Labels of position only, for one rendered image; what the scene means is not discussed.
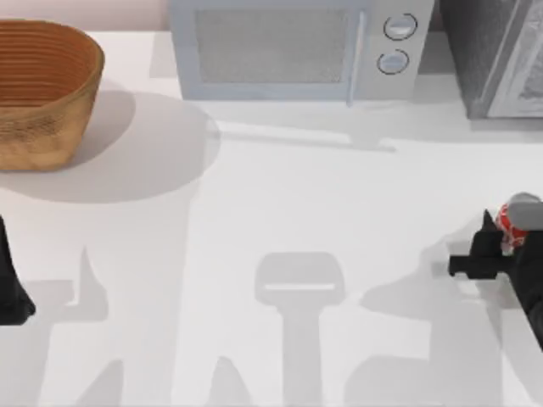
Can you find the pale microwave oven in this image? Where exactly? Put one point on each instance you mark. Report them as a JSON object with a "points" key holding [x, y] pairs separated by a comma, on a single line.
{"points": [[420, 51]]}

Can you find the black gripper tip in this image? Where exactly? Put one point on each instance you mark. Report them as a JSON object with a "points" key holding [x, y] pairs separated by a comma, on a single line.
{"points": [[10, 292]]}

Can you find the round microwave knob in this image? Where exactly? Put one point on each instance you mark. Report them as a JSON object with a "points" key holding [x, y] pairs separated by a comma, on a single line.
{"points": [[400, 26], [393, 62]]}

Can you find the brown woven basket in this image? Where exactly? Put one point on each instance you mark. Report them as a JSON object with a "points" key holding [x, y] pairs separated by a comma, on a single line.
{"points": [[46, 106]]}

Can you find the microwave oven door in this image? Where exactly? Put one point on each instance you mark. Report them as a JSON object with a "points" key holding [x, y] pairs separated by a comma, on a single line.
{"points": [[271, 46]]}

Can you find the red and white can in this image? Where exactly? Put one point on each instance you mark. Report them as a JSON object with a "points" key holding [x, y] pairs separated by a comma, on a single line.
{"points": [[511, 229]]}

